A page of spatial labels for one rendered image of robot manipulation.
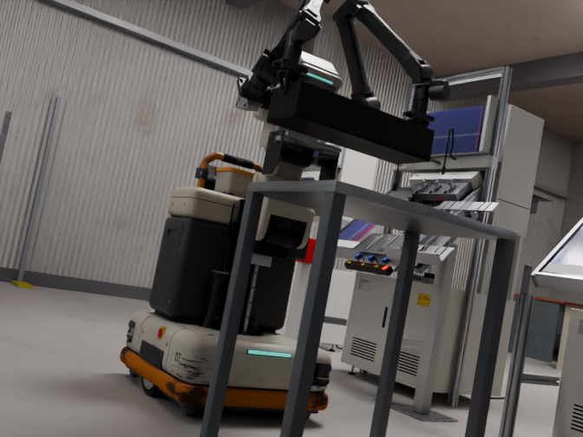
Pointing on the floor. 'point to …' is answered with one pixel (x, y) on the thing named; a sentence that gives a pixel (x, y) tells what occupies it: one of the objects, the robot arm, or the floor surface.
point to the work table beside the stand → (314, 310)
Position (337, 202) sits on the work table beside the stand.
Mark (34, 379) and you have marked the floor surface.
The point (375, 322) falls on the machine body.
